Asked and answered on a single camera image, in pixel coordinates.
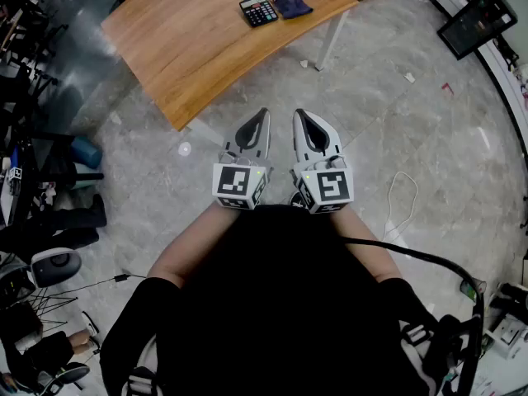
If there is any dark blue cloth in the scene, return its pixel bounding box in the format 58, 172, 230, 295
273, 0, 314, 21

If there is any blue foam roller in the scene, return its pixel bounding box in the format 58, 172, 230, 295
68, 134, 104, 169

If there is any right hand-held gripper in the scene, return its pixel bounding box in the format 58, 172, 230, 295
290, 109, 355, 215

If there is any thick black cable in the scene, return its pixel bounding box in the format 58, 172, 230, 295
344, 237, 486, 396

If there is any thin black adapter cable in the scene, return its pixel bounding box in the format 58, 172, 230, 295
40, 273, 146, 301

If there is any person's black shirt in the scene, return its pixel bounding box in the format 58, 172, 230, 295
98, 203, 443, 396

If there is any black flat monitor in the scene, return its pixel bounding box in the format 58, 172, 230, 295
436, 0, 519, 61

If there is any white grey rounded device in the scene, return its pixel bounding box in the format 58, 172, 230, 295
30, 247, 83, 290

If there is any person's right forearm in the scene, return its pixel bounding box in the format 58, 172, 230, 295
329, 206, 399, 283

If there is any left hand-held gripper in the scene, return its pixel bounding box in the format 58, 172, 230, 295
212, 108, 275, 211

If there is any white cable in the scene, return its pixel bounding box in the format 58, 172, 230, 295
382, 170, 420, 243

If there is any grey backpack strap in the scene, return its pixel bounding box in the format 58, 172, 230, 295
397, 319, 439, 396
123, 365, 158, 396

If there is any black calculator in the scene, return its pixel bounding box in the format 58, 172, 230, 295
238, 0, 280, 29

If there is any white table leg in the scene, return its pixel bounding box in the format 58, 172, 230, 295
184, 117, 226, 146
314, 9, 351, 72

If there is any person's left forearm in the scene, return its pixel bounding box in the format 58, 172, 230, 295
147, 200, 241, 289

